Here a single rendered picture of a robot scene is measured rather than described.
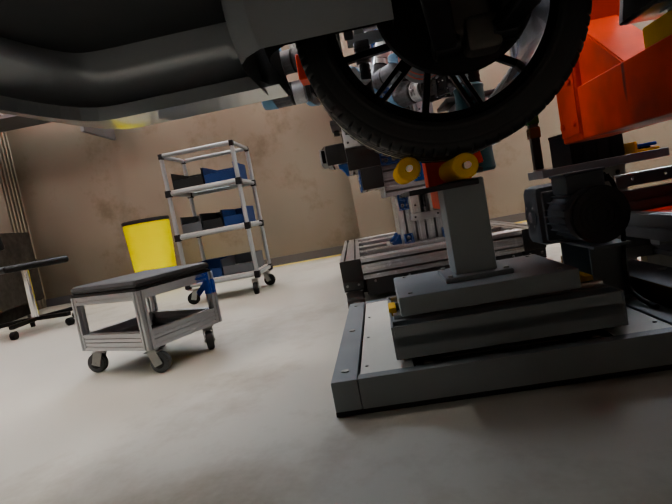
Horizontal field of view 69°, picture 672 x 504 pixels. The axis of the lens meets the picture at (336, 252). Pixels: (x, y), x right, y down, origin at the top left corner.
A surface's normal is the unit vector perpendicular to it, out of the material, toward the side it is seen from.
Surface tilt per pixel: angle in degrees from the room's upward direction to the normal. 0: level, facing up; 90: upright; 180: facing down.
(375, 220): 90
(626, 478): 0
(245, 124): 90
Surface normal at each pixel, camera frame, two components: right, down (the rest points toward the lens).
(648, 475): -0.18, -0.98
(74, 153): -0.04, 0.09
